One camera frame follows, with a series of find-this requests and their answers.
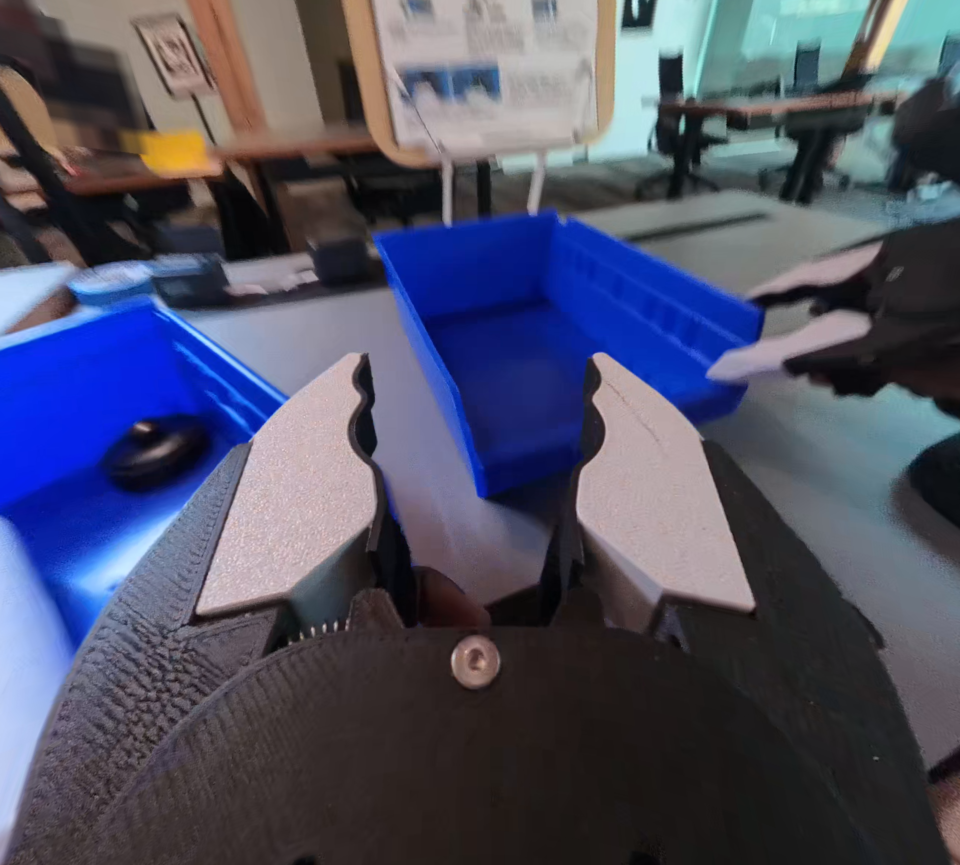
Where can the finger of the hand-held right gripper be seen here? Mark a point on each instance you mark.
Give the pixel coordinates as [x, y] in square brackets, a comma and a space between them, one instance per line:
[817, 276]
[795, 347]

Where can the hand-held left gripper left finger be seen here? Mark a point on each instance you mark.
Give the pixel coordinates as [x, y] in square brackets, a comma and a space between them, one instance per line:
[300, 497]

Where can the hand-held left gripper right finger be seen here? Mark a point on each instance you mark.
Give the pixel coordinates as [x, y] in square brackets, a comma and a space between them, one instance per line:
[660, 505]

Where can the black bottle lid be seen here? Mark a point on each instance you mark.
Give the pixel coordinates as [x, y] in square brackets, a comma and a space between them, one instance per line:
[157, 452]

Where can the blue plastic bin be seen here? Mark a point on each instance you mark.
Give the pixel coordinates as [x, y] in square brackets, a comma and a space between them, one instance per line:
[75, 370]
[510, 385]

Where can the white plastic bottle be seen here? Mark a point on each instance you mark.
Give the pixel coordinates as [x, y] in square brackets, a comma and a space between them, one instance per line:
[26, 617]

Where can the person's left hand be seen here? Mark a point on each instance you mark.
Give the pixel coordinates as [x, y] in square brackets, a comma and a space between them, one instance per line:
[446, 602]

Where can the wooden office table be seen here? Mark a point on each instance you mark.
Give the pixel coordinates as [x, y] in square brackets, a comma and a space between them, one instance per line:
[750, 106]
[300, 145]

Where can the grey charging case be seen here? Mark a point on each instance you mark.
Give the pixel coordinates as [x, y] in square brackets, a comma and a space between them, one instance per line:
[341, 261]

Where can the small blue grey device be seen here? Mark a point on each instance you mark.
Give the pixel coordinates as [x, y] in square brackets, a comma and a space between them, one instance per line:
[187, 280]

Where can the blue tape roll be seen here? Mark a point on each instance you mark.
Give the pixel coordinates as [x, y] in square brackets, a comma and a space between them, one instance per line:
[112, 284]

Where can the white board stand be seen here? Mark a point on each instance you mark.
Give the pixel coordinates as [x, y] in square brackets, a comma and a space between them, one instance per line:
[450, 190]

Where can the yellow plastic bin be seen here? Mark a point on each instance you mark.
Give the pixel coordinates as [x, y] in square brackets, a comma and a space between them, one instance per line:
[172, 151]

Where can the instruction sheet on stand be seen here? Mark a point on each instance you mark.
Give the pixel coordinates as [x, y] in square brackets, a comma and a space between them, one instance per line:
[487, 55]

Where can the black white marker sign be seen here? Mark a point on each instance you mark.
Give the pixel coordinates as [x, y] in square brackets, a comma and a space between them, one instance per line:
[176, 55]

